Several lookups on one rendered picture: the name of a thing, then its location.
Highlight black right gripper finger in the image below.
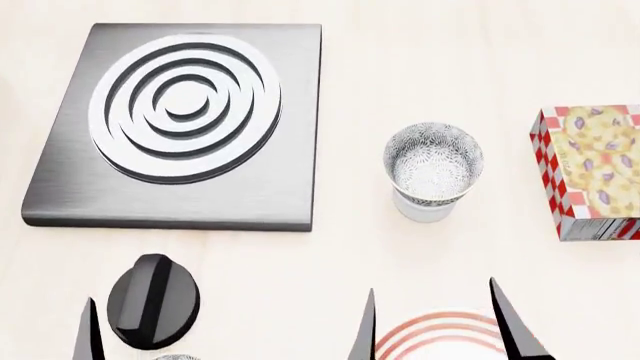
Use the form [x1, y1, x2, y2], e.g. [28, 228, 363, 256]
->
[488, 276, 552, 360]
[348, 287, 377, 360]

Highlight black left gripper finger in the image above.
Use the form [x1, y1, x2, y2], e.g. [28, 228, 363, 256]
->
[71, 296, 107, 360]

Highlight white plate red stripes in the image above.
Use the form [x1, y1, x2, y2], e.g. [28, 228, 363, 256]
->
[373, 306, 541, 360]

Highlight white ramekin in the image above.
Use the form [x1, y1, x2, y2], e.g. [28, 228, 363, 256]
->
[391, 186, 465, 225]

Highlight grey stove hot plate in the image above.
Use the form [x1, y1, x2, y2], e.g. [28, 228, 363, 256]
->
[21, 22, 324, 233]

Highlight black stove knob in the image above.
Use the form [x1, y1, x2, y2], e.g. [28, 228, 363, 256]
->
[106, 253, 202, 353]

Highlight red checkered cookie box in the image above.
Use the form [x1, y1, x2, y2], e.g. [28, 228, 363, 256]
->
[529, 104, 640, 243]

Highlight white ringed stove burner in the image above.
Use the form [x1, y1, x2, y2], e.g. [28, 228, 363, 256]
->
[87, 33, 284, 186]

